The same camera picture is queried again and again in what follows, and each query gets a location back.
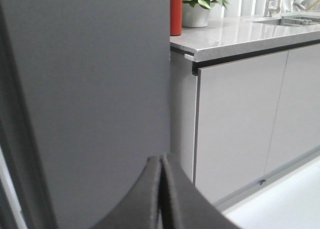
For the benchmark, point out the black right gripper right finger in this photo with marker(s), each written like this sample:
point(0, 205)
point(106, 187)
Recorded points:
point(182, 205)

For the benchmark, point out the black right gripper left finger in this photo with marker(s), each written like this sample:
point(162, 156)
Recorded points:
point(139, 209)

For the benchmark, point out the dark grey fridge door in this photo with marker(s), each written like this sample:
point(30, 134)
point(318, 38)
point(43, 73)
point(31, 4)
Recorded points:
point(84, 102)
point(11, 194)

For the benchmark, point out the grey cabinet door left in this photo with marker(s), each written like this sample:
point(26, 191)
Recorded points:
point(236, 114)

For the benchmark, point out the grey cabinet door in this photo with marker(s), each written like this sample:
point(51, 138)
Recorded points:
point(236, 114)
point(296, 130)

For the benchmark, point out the grey cabinet door right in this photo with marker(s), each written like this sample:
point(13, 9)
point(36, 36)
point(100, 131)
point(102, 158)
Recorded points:
point(296, 130)

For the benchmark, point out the grey cabinet side panel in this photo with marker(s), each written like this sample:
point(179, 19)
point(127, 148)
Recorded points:
point(183, 103)

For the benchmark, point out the grey stone countertop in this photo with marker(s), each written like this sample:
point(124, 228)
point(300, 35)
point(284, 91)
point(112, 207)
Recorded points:
point(226, 37)

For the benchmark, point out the red cylindrical bottle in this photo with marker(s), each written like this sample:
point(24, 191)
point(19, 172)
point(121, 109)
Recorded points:
point(175, 17)

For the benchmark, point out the green plant in white pot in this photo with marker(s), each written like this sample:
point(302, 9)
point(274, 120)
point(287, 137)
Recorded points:
point(195, 13)

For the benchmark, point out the steel sink basin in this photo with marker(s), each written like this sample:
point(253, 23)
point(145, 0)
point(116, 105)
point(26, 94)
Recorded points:
point(275, 21)

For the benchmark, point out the white curtain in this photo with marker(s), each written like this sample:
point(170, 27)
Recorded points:
point(237, 8)

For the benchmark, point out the steel kitchen faucet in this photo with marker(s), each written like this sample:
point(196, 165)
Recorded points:
point(272, 7)

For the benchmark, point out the grey dish rack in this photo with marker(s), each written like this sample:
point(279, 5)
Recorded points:
point(299, 21)

